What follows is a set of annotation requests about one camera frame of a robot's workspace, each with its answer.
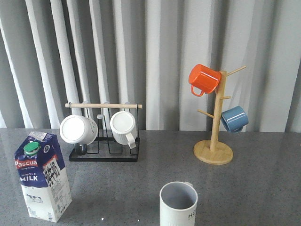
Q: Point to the white smooth mug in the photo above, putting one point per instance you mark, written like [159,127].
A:
[76,129]

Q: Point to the white ribbed mug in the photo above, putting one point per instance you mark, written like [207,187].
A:
[124,130]

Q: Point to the grey white cup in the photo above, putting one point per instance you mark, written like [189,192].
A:
[178,203]

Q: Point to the orange mug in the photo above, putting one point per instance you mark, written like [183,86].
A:
[203,80]

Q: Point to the wooden mug tree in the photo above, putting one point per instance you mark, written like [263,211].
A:
[212,151]

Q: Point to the black wire mug rack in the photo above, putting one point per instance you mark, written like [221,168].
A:
[105,147]

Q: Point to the blue white milk carton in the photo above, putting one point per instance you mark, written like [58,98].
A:
[42,172]

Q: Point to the blue mug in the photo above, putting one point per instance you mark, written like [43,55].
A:
[234,119]

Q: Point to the grey white curtain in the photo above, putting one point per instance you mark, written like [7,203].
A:
[141,51]

